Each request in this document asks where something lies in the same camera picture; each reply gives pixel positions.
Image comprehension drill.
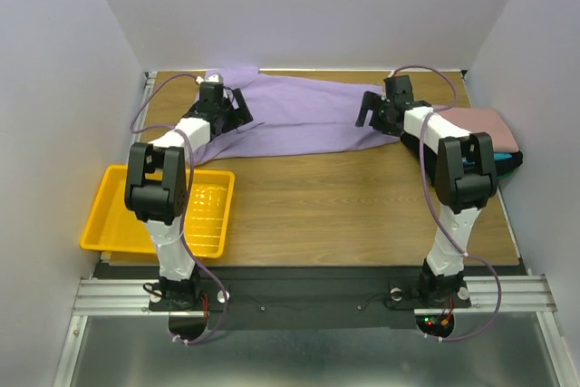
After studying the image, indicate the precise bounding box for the purple t shirt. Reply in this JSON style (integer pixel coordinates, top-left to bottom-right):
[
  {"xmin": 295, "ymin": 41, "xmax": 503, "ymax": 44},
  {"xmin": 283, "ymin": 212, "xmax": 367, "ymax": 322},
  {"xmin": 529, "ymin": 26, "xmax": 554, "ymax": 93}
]
[{"xmin": 194, "ymin": 67, "xmax": 399, "ymax": 165}]

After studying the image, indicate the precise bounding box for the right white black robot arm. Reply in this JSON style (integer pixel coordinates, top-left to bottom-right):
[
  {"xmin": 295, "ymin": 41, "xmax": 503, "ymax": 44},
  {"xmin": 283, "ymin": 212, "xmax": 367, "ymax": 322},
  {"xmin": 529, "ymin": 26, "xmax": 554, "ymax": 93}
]
[{"xmin": 355, "ymin": 75, "xmax": 498, "ymax": 305}]

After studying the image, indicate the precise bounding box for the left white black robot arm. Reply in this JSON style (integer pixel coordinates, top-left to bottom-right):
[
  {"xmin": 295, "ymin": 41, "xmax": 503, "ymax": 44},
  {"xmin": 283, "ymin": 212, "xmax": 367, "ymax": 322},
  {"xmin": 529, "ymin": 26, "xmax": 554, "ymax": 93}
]
[{"xmin": 124, "ymin": 73, "xmax": 253, "ymax": 311}]

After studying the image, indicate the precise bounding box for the pink folded t shirt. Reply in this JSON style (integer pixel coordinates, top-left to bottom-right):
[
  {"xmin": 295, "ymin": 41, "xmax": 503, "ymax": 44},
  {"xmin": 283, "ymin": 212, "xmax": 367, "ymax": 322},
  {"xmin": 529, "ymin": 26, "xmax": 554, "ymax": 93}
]
[{"xmin": 439, "ymin": 108, "xmax": 519, "ymax": 153}]

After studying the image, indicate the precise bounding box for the black folded t shirt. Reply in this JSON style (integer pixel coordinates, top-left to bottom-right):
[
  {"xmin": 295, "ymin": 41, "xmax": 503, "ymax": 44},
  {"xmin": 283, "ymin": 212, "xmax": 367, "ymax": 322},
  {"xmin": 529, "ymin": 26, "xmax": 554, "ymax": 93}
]
[{"xmin": 401, "ymin": 132, "xmax": 525, "ymax": 189}]

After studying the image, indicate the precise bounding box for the yellow plastic tray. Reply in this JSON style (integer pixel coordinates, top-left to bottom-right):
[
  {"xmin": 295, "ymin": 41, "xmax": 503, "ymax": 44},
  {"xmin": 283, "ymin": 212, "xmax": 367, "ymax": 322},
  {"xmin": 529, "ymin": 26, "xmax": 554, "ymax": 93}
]
[{"xmin": 80, "ymin": 165, "xmax": 235, "ymax": 259}]

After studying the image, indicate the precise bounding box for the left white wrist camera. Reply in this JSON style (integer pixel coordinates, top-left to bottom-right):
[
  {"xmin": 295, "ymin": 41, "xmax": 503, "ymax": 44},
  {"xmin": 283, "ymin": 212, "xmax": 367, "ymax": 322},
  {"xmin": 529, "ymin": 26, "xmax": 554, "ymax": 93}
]
[{"xmin": 195, "ymin": 73, "xmax": 223, "ymax": 85}]

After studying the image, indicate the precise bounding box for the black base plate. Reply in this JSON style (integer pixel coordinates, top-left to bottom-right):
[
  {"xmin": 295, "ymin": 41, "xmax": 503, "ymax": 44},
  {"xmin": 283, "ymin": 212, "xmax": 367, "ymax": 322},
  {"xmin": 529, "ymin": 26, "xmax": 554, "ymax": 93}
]
[{"xmin": 92, "ymin": 262, "xmax": 527, "ymax": 332}]

